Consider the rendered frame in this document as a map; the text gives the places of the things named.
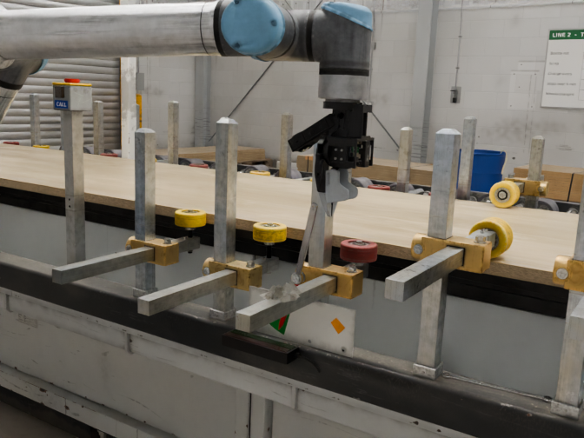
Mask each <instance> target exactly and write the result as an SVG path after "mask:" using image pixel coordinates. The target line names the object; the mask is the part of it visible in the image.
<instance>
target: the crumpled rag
mask: <svg viewBox="0 0 584 438"><path fill-rule="evenodd" d="M301 293H302V292H301V291H300V290H299V289H298V288H297V287H296V286H295V285H294V283H292V282H289V283H285V284H284V285H283V286H281V285H277V286H275V285H272V287H271V288H270V290H269V292H268V293H264V294H261V295H260V297H262V296H263V299H267V300H272V299H276V300H277V299H278V300H280V302H289V301H292V300H293V301H294V300H296V299H297V298H298V297H300V296H299V294H301Z"/></svg>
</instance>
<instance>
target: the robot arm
mask: <svg viewBox="0 0 584 438"><path fill-rule="evenodd" d="M321 9H322V10H286V9H284V8H283V7H282V6H279V5H278V4H276V3H274V2H273V1H272V0H217V1H215V2H196V3H155V4H135V5H114V6H94V7H73V8H52V9H32V10H6V9H5V8H4V7H3V6H2V5H1V4H0V124H1V123H2V121H3V119H4V117H5V115H6V113H7V111H8V110H9V108H10V106H11V104H12V102H13V100H14V98H15V97H16V95H17V92H18V91H19V90H20V89H21V88H22V87H23V84H24V83H25V81H26V79H27V77H28V75H34V74H36V73H37V72H39V71H41V70H42V69H43V68H44V67H45V66H46V64H47V62H48V60H49V59H66V58H107V57H147V56H251V57H252V58H253V59H255V60H259V61H262V62H268V61H288V62H317V63H319V88H318V98H319V99H325V101H323V107H322V108H323V109H333V111H332V114H328V115H327V116H325V117H324V118H322V119H321V120H319V121H318V122H316V123H314V124H312V125H311V126H309V127H308V128H306V129H305V130H303V131H301V132H299V133H297V134H295V135H294V136H292V138H290V139H289V140H288V143H289V146H290V148H291V150H292V152H297V151H299V152H304V151H306V150H308V149H310V148H311V147H312V146H313V145H314V144H316V143H317V149H316V154H315V183H316V187H317V191H318V193H319V197H320V199H321V202H322V206H323V208H324V209H325V212H326V214H327V216H333V214H334V213H335V209H336V205H337V203H338V202H342V201H346V200H348V199H354V198H356V197H357V196H358V188H357V187H356V186H355V185H353V184H352V183H350V182H349V179H348V178H349V172H348V169H351V168H352V169H356V167H362V168H367V167H368V166H373V154H374V140H375V139H374V138H373V137H370V136H367V121H368V113H372V105H367V104H362V103H360V101H367V100H368V81H369V65H370V51H371V37H372V32H373V29H372V12H371V10H370V9H369V8H367V7H365V6H362V5H359V4H354V3H342V2H325V3H323V4H322V6H321ZM370 145H371V157H370V160H369V151H370ZM329 166H330V167H333V168H331V169H329Z"/></svg>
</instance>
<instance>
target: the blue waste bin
mask: <svg viewBox="0 0 584 438"><path fill-rule="evenodd" d="M503 151H505V150H503ZM503 151H497V150H487V149H475V150H474V160H473V169H472V178H471V188H470V190H471V191H479V192H486V193H489V192H490V190H491V188H492V187H493V186H494V185H495V184H496V183H499V182H501V180H502V175H503V170H504V167H505V164H506V162H507V159H508V156H507V152H506V151H505V152H503ZM505 158H506V161H505ZM460 161H461V149H460V153H459V162H458V173H457V183H456V189H458V181H459V171H460Z"/></svg>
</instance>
